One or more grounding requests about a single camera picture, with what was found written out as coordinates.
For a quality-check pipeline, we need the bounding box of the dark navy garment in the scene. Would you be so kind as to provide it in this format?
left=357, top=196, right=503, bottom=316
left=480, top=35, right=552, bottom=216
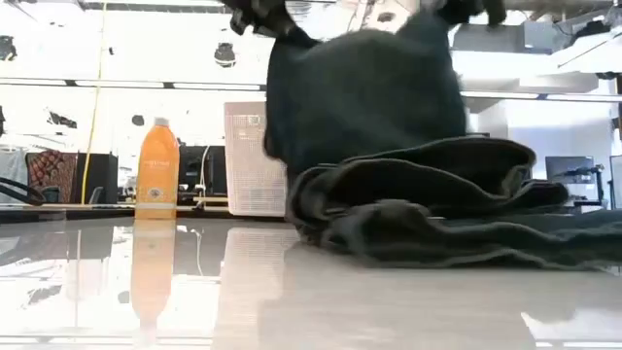
left=263, top=9, right=622, bottom=271

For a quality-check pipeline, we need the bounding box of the black chair armrest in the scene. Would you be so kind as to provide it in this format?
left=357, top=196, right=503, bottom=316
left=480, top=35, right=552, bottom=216
left=0, top=176, right=49, bottom=207

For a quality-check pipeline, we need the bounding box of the black cabinet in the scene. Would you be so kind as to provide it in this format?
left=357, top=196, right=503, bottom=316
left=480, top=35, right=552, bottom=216
left=75, top=153, right=120, bottom=205

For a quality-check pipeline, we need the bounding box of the yellow cable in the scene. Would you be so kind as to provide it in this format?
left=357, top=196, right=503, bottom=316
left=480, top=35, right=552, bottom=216
left=80, top=0, right=108, bottom=205

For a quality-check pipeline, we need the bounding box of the black computer monitor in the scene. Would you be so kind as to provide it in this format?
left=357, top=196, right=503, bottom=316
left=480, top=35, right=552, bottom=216
left=544, top=155, right=596, bottom=184

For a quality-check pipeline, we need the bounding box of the white perforated laundry basket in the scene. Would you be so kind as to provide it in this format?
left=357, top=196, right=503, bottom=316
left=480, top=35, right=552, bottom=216
left=224, top=100, right=289, bottom=218

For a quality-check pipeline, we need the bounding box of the black equipment box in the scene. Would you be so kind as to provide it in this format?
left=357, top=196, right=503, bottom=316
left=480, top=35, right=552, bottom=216
left=177, top=144, right=228, bottom=195

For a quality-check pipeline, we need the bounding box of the orange spray bottle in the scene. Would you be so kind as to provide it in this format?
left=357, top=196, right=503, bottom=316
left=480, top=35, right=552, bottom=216
left=134, top=116, right=182, bottom=221

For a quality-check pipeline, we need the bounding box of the red patterned cloth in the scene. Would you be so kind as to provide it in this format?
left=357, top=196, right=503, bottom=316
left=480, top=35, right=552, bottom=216
left=24, top=150, right=79, bottom=204

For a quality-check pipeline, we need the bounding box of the light wooden desk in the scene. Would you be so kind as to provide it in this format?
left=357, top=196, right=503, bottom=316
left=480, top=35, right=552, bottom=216
left=0, top=195, right=229, bottom=212

